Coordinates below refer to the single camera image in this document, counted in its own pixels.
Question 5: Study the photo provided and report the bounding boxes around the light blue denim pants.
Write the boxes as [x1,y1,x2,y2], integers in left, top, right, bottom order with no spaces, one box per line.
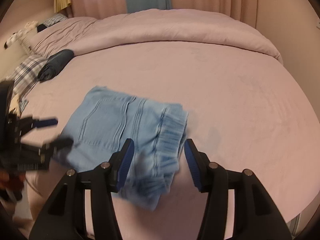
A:
[54,87,188,210]

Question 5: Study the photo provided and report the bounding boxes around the person's left hand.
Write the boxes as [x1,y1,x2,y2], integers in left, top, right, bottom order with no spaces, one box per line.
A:
[1,170,25,203]

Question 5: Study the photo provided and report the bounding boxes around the plaid pillow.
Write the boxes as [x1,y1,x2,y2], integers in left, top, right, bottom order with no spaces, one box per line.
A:
[4,54,48,99]

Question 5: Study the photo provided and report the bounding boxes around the dark folded jeans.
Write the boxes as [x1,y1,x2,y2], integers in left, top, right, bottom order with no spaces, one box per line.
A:
[37,49,74,82]

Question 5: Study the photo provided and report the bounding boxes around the plush toy dog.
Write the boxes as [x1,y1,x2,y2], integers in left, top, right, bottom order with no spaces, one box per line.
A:
[4,21,39,49]

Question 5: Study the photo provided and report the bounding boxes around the checkered blue pillow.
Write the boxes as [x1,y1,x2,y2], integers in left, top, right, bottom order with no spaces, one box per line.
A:
[37,13,68,33]

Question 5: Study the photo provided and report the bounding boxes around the pink bed sheet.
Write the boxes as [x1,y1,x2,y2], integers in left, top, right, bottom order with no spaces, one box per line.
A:
[22,39,316,240]

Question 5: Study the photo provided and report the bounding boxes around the pink duvet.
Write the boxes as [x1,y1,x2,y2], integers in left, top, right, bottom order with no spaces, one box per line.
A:
[30,9,283,63]

